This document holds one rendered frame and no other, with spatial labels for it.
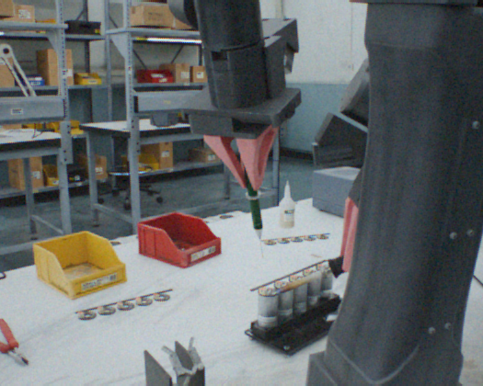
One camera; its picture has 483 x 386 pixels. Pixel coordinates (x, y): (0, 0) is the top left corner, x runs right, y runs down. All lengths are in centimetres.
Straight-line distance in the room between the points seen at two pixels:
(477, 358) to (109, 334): 44
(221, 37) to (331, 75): 599
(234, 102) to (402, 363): 28
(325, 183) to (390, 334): 95
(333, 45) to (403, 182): 620
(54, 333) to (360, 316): 49
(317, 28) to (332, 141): 606
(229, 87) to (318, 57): 611
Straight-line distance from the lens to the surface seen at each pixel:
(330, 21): 647
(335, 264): 60
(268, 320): 62
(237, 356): 61
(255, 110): 45
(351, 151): 56
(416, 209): 23
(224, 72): 45
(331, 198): 118
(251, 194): 53
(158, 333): 66
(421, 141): 22
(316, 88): 655
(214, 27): 44
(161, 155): 527
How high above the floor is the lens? 106
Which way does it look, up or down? 13 degrees down
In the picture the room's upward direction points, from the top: straight up
